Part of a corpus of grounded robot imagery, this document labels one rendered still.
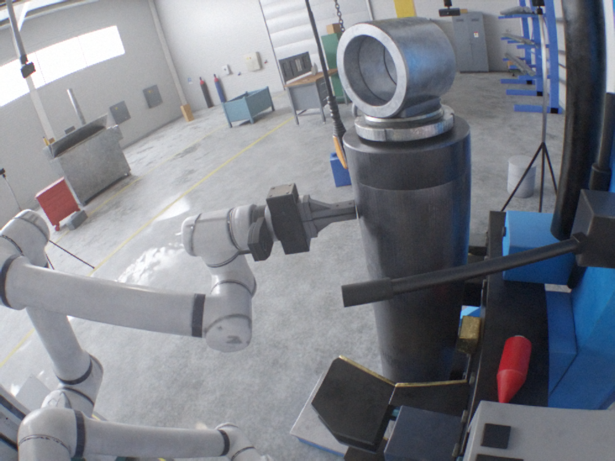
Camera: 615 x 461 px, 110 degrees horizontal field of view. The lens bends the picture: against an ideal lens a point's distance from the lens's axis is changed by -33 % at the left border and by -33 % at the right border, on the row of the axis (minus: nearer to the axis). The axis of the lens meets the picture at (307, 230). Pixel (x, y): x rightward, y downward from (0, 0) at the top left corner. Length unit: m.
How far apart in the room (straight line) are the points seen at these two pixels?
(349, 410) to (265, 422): 1.23
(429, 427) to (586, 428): 0.29
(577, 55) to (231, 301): 0.78
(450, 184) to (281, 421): 1.60
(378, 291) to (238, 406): 1.70
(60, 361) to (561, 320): 1.36
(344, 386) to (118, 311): 0.48
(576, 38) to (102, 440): 1.22
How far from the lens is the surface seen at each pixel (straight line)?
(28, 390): 1.75
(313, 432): 1.62
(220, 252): 0.65
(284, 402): 1.91
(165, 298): 0.61
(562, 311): 0.80
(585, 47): 0.65
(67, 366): 1.16
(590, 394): 0.92
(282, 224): 0.59
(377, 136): 0.47
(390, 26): 0.46
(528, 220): 0.83
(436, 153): 0.45
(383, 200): 0.49
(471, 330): 0.81
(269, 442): 1.84
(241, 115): 8.54
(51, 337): 1.06
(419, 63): 0.45
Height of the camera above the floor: 1.63
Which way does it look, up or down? 32 degrees down
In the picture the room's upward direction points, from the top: 16 degrees counter-clockwise
